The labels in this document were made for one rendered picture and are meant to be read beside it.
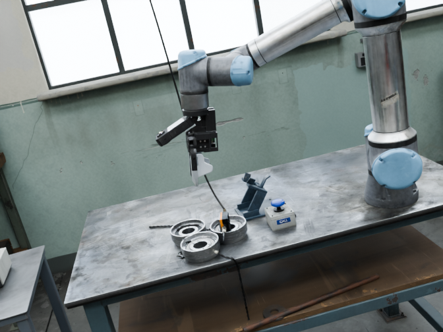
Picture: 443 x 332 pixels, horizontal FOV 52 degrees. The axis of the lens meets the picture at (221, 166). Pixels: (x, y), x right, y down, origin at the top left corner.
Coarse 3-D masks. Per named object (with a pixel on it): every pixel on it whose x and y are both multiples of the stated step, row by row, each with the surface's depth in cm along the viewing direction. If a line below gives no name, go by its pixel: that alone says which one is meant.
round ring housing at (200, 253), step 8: (200, 232) 128; (208, 232) 127; (184, 240) 126; (192, 240) 127; (200, 240) 126; (208, 240) 125; (216, 240) 122; (184, 248) 123; (192, 248) 123; (200, 248) 122; (208, 248) 119; (216, 248) 121; (184, 256) 122; (192, 256) 119; (200, 256) 119; (208, 256) 120
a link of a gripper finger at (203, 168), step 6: (198, 156) 124; (198, 162) 124; (204, 162) 125; (198, 168) 125; (204, 168) 125; (210, 168) 125; (192, 174) 124; (198, 174) 125; (204, 174) 125; (192, 180) 126
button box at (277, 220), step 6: (288, 204) 133; (264, 210) 134; (270, 210) 132; (276, 210) 130; (282, 210) 130; (288, 210) 130; (270, 216) 128; (276, 216) 128; (282, 216) 128; (288, 216) 128; (294, 216) 129; (270, 222) 129; (276, 222) 128; (282, 222) 128; (288, 222) 129; (294, 222) 129; (276, 228) 129; (282, 228) 129
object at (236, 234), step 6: (234, 216) 134; (240, 216) 133; (216, 222) 134; (240, 222) 132; (246, 222) 129; (210, 228) 129; (234, 228) 129; (240, 228) 126; (246, 228) 129; (222, 234) 126; (228, 234) 125; (234, 234) 126; (240, 234) 126; (222, 240) 126; (228, 240) 127; (234, 240) 127
